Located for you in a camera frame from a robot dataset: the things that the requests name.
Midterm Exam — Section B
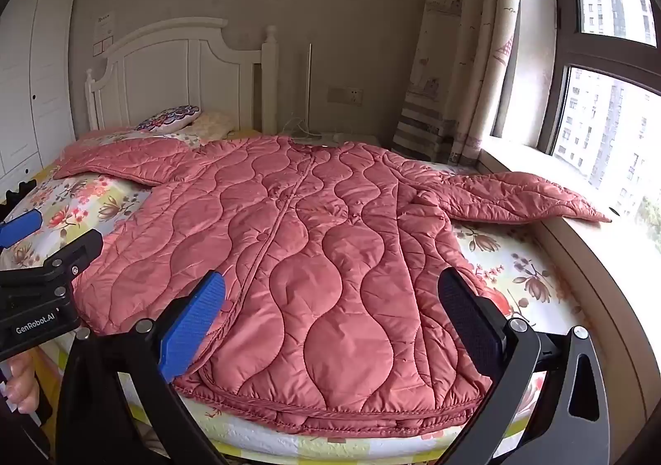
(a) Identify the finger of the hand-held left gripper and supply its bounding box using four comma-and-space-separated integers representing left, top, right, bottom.
0, 229, 105, 293
0, 181, 45, 251

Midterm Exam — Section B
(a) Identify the white nightstand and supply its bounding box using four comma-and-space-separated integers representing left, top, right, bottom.
279, 131, 384, 150

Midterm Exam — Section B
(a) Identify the cream pillow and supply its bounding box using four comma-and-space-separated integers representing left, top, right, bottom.
193, 111, 238, 140

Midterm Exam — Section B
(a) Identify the pink quilted jacket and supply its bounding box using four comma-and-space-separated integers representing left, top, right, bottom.
52, 133, 613, 438

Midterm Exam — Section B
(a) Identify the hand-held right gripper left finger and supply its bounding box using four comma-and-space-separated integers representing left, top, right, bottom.
56, 270, 229, 465

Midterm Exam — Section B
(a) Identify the white wardrobe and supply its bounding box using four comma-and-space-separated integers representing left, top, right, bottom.
0, 0, 81, 197

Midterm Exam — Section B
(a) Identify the printed beige curtain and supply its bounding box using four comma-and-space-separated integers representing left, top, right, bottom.
391, 0, 528, 166

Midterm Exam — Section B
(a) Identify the white cable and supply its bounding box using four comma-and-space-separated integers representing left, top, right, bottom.
282, 116, 311, 138

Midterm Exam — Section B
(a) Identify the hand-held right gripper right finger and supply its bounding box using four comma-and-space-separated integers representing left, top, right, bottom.
438, 267, 613, 465

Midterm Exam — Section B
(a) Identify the white wooden headboard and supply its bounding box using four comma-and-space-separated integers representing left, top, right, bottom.
84, 17, 280, 136

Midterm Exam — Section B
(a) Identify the beige window sill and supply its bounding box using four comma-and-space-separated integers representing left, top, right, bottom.
479, 135, 661, 375

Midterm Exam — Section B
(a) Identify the dark framed window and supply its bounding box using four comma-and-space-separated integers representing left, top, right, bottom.
490, 0, 661, 255

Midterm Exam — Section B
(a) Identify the patterned embroidered pillow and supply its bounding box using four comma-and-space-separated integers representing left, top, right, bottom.
135, 105, 202, 132

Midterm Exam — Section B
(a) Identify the person's left hand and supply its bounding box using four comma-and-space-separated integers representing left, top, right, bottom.
4, 352, 42, 415

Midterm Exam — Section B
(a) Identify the paper notice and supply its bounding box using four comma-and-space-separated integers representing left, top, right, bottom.
92, 11, 116, 56

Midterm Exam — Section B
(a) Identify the wall socket plate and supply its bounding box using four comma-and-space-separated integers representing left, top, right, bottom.
327, 87, 364, 105

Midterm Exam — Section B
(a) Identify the floral bed sheet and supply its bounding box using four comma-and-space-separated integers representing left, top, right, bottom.
0, 127, 590, 465

